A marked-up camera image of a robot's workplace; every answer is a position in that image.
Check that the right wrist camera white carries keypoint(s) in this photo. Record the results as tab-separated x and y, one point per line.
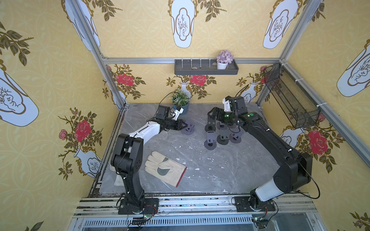
227	102

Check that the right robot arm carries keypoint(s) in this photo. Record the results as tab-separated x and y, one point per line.
295	167

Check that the grey wall shelf tray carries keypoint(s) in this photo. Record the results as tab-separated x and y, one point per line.
203	67

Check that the grey phone stand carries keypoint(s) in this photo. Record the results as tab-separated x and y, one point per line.
220	126
235	136
189	130
211	141

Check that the dark phone stand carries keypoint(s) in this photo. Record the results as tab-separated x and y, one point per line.
223	137
210	127

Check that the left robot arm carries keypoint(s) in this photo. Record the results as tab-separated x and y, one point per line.
127	156

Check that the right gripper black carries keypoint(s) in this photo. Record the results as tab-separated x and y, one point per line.
213	118

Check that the purple flower white pot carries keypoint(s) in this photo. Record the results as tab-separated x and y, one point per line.
224	58

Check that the beige work glove right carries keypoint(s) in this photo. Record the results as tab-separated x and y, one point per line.
165	169

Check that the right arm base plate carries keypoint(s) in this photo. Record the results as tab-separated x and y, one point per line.
252	204

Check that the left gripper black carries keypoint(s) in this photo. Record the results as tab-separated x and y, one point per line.
178	124

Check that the black wire mesh basket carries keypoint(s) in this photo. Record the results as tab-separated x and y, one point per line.
297	105

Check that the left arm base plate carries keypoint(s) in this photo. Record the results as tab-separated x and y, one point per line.
148	206

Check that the green plant blue pot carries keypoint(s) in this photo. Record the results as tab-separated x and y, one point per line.
180	100

